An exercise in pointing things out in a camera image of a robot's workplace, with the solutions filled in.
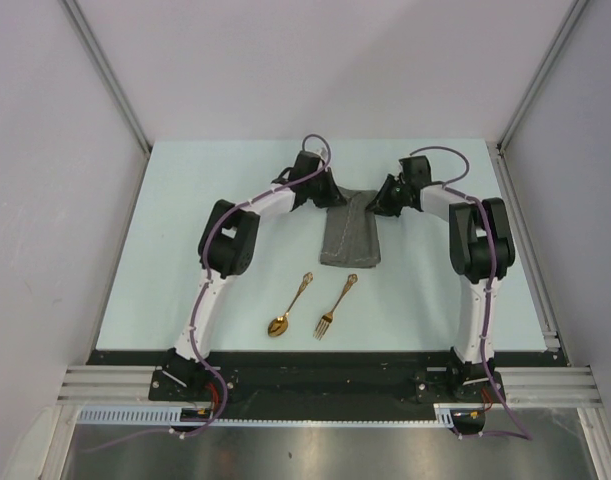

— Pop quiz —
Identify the grey cloth napkin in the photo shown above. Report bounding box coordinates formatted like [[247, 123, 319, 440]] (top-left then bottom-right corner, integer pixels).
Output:
[[319, 188, 381, 269]]

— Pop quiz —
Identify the gold fork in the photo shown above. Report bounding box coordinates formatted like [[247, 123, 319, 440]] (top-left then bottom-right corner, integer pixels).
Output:
[[313, 273, 358, 340]]

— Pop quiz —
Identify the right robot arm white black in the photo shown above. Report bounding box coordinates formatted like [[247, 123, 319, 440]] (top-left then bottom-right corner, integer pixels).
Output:
[[366, 155, 516, 402]]

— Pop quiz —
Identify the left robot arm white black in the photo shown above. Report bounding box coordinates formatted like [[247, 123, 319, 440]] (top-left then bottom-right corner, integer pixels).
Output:
[[161, 146, 344, 400]]

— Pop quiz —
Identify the gold spoon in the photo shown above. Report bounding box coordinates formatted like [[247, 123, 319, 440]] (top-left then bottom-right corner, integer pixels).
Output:
[[267, 272, 313, 338]]

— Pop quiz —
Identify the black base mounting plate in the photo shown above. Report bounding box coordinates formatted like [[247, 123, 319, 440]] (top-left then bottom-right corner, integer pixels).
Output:
[[87, 349, 569, 421]]

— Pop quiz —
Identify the right aluminium side rail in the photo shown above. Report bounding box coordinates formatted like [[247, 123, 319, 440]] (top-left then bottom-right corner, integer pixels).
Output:
[[487, 142, 566, 353]]

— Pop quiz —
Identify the front aluminium frame rail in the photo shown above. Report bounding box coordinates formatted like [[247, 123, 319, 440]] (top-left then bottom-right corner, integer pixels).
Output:
[[57, 366, 603, 408]]

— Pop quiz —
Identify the right aluminium frame post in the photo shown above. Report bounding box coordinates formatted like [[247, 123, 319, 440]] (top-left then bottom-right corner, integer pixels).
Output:
[[496, 0, 592, 155]]

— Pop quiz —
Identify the aluminium frame post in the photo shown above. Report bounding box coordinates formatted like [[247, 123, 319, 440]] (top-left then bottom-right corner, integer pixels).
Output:
[[58, 0, 153, 157], [496, 0, 592, 155]]

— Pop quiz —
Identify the left aluminium frame post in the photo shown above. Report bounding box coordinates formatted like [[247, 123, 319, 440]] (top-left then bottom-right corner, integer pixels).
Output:
[[58, 0, 153, 157]]

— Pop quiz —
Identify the white slotted cable duct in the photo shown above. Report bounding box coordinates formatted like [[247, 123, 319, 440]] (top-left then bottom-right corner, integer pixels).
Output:
[[77, 403, 486, 430]]

